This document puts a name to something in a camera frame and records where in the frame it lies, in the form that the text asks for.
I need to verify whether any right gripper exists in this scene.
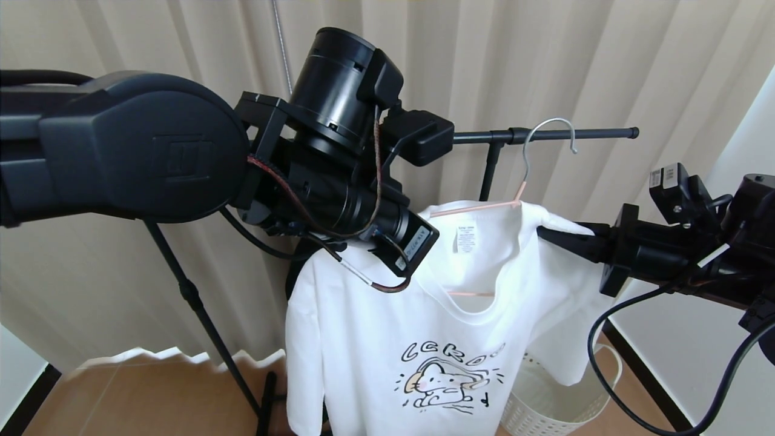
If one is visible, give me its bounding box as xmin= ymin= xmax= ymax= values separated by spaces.
xmin=598 ymin=203 xmax=703 ymax=298

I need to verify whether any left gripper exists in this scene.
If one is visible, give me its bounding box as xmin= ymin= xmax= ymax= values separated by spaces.
xmin=339 ymin=185 xmax=441 ymax=279

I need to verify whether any white printed t-shirt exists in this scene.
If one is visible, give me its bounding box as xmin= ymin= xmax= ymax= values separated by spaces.
xmin=285 ymin=200 xmax=615 ymax=436

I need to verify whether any pink clothes hanger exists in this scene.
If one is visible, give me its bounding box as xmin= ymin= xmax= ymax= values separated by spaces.
xmin=430 ymin=117 xmax=579 ymax=299

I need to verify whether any black clothes rack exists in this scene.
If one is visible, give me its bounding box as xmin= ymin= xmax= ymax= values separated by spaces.
xmin=142 ymin=126 xmax=641 ymax=436

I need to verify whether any white laundry basket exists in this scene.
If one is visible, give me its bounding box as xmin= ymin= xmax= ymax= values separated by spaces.
xmin=501 ymin=342 xmax=624 ymax=436

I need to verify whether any beige curtain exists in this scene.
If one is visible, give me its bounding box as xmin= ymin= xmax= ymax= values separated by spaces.
xmin=0 ymin=0 xmax=775 ymax=373

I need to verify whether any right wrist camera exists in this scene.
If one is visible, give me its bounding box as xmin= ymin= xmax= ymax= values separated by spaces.
xmin=648 ymin=162 xmax=734 ymax=230

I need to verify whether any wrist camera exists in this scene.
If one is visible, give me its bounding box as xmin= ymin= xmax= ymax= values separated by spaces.
xmin=381 ymin=108 xmax=455 ymax=168
xmin=648 ymin=162 xmax=734 ymax=230

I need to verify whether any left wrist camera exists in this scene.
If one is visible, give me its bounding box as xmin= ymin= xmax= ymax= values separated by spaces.
xmin=381 ymin=108 xmax=455 ymax=168

